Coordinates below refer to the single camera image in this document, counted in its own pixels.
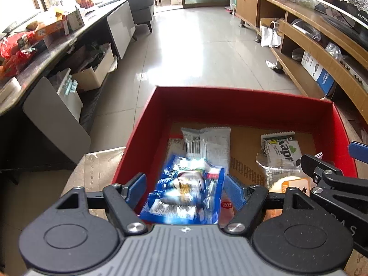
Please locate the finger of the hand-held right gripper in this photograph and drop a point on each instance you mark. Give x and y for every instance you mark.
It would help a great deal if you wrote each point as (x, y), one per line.
(359, 150)
(313, 166)

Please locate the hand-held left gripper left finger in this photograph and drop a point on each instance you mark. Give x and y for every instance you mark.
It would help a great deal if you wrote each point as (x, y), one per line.
(135, 187)

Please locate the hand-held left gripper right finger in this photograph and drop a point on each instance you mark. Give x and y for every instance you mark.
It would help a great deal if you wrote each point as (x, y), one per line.
(233, 189)

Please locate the clear packet with yellow snack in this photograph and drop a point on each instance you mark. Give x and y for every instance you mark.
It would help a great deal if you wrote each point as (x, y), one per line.
(287, 182)

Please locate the white green snack packet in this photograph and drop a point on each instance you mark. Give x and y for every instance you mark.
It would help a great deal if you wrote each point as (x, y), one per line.
(276, 149)

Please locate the blue snack packet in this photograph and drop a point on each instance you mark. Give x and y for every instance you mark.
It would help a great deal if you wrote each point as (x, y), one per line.
(184, 189)

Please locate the silver white snack packet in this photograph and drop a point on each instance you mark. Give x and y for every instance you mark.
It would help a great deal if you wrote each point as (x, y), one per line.
(212, 143)

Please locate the red white snack packet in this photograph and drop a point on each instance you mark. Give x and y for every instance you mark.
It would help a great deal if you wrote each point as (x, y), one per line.
(174, 146)

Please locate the red cardboard box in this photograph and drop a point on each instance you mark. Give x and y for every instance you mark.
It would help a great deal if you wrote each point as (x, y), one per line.
(201, 106)

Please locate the red packet with white logo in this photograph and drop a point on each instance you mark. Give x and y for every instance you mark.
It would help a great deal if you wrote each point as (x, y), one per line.
(227, 205)

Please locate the blue white product box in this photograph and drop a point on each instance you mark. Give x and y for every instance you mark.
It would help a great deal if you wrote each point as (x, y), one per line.
(312, 63)

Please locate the clear plastic bag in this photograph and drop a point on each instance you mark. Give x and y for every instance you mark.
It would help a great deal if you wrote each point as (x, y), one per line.
(333, 50)

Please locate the white storage box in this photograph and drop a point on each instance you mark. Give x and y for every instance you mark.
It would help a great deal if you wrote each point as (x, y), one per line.
(72, 105)

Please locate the large grey cabinet door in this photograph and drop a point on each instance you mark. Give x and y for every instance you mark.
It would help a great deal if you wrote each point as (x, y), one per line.
(54, 115)

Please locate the crumpled wrapper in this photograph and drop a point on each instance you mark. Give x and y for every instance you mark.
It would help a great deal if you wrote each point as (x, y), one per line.
(273, 65)

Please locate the cream cardboard box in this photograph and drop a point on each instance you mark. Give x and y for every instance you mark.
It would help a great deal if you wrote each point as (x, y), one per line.
(92, 77)

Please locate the wooden cabinet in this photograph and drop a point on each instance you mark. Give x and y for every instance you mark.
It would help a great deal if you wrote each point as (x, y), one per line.
(304, 38)

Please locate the black television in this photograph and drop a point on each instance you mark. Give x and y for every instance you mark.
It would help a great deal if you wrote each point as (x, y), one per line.
(345, 14)

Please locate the white plastic bag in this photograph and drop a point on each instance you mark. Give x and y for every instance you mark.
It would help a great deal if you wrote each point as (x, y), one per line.
(268, 36)

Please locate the small grey cabinet door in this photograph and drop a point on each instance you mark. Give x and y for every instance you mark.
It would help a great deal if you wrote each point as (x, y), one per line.
(122, 26)

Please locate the dark sideboard cabinet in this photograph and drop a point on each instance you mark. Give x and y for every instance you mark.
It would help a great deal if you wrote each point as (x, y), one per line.
(34, 60)

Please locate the white green box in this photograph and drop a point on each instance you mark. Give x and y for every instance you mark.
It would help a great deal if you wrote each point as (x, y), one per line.
(75, 20)

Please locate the grey sofa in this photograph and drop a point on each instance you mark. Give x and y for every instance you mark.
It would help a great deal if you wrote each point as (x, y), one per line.
(141, 8)

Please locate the orange flat box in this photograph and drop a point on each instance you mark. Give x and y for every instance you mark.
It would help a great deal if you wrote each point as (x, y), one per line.
(49, 28)

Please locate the red plastic bag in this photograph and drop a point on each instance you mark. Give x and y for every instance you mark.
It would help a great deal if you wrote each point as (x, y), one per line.
(11, 49)

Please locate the orange basket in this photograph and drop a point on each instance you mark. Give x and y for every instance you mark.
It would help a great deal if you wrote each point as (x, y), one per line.
(85, 2)

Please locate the metal hinge bracket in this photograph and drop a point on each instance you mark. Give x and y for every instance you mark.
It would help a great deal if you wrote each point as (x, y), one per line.
(70, 84)

